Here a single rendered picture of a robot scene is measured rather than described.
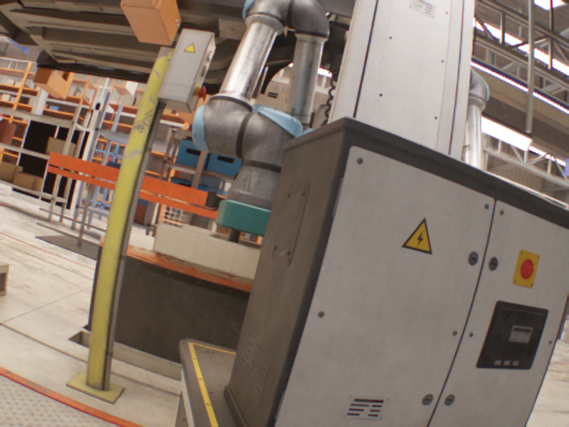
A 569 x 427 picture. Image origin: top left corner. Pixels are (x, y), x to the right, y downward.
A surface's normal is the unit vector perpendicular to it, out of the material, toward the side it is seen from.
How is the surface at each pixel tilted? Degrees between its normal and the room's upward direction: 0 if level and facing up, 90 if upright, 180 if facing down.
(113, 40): 108
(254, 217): 90
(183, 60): 90
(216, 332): 90
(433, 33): 90
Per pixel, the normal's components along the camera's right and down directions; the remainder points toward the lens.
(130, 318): 0.08, -0.03
